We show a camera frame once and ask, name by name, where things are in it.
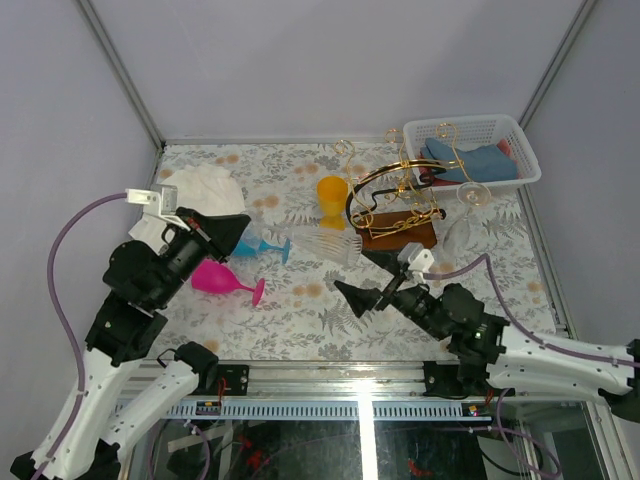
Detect aluminium mounting rail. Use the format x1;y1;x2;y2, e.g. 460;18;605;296
218;360;462;401

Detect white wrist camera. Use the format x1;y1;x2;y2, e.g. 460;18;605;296
125;184;187;229
397;242;435;283

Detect white plastic basket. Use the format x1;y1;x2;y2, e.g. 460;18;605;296
403;114;541;197

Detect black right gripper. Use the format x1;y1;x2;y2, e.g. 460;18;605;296
334;246;448;342

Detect yellow plastic goblet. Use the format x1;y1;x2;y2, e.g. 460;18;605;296
316;176;348;231

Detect blue plastic wine glass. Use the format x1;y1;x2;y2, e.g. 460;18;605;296
232;238;291;264

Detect ribbed clear wine glass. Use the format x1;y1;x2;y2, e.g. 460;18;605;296
266;226;363;267

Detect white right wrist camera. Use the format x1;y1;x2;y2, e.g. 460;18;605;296
397;242;435;283

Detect slotted cable duct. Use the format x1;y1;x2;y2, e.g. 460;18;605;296
160;399;491;422

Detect blue cloth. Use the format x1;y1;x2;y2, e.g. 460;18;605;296
418;137;518;182

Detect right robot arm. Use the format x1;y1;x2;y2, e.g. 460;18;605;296
334;243;639;422

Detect white cloth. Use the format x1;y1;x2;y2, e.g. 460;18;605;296
127;162;246;241

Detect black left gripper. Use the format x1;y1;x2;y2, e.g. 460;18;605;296
154;206;255;308

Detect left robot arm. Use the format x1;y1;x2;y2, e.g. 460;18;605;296
10;207;250;479

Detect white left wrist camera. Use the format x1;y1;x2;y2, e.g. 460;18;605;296
125;184;187;229

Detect pink plastic wine glass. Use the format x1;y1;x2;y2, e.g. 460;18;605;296
191;259;266;306

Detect gold wire wine glass rack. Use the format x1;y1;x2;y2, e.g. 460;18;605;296
332;121;489;251

